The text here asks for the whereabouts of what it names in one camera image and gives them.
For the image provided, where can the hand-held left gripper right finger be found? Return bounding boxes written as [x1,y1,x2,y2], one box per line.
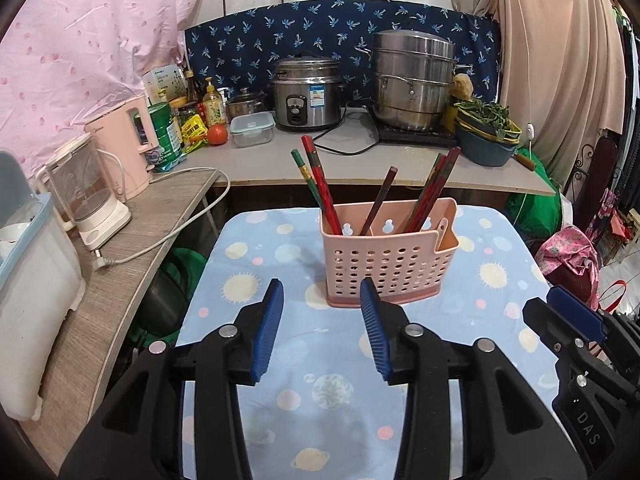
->
[358,276,587,480]

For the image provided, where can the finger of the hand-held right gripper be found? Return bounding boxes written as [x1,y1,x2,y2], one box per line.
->
[522,297,640,480]
[546,284,640,362]

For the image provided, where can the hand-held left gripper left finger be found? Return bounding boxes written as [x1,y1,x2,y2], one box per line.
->
[60,277,286,480]

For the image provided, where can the pink perforated utensil basket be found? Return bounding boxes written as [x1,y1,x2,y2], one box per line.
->
[320,198,460,308]

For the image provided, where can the dark brown chopstick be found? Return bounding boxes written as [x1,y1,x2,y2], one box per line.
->
[359,166,399,236]

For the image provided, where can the dark maroon chopstick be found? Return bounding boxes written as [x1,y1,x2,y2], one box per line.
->
[407,147,462,233]
[403,157,443,233]
[404,154,448,233]

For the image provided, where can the green chopstick with gold band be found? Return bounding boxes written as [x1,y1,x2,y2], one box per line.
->
[291,149,327,208]
[301,167,332,221]

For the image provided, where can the red chopstick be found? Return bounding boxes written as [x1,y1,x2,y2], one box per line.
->
[410,152,457,233]
[301,135,344,236]

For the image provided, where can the pink pineapple-print cloth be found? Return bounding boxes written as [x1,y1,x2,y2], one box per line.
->
[536,225,602,277]

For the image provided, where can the blue polka dot tablecloth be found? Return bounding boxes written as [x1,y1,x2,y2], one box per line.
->
[177,205,566,480]

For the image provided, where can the green plastic bag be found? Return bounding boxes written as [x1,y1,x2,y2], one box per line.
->
[159,247,209,312]
[505,150,567,242]

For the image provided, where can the dark wooden chair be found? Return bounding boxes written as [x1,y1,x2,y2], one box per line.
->
[579,135,619,221]

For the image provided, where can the blue basin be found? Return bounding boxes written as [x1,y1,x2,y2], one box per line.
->
[456,125,522,167]

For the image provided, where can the black induction cooker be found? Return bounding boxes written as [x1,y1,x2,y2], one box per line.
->
[372,122,462,149]

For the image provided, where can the yellow basin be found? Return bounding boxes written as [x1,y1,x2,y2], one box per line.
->
[454,107,524,142]

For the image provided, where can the clear container with blue lid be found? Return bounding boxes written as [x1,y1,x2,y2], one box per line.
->
[229,111,276,149]

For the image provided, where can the yellow snack packet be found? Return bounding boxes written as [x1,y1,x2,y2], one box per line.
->
[179,112,209,152]

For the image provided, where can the green leafy vegetables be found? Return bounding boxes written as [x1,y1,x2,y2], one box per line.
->
[453,98,514,134]

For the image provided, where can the green tin can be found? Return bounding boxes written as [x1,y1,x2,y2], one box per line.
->
[146,102,184,167]

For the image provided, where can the small steel pot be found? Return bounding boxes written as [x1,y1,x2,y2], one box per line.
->
[225,87,269,121]

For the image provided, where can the yellow pump bottle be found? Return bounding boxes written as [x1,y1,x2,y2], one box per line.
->
[202,76,224,129]

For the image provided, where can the pink electric kettle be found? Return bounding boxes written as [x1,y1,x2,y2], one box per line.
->
[84,95,154,202]

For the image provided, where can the white storage bin blue lid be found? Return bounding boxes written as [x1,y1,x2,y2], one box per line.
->
[0,150,87,422]

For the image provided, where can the steel rice cooker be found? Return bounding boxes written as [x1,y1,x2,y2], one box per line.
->
[271,54,347,134]

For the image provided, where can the beige curtain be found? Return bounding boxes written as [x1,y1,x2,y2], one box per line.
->
[452,0,627,181]

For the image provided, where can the large steel steamer pot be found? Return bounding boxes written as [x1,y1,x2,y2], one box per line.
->
[357,30,474,132]

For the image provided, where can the dark sauce bottle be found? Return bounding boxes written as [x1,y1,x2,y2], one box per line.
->
[183,68,201,107]

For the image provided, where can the white and green carton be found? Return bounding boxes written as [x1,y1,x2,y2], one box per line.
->
[142,65,186,104]

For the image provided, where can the navy leaf-print cloth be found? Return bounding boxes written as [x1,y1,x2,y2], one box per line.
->
[184,1,503,111]

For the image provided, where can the pink dotted sheet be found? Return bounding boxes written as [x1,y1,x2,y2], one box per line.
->
[0,0,222,181]

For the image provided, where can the white power cord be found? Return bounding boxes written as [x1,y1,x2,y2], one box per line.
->
[91,167,232,272]

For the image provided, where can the white cord with switch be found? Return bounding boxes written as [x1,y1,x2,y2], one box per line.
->
[512,0,540,143]

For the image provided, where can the black power cord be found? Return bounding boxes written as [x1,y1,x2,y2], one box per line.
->
[306,124,382,154]

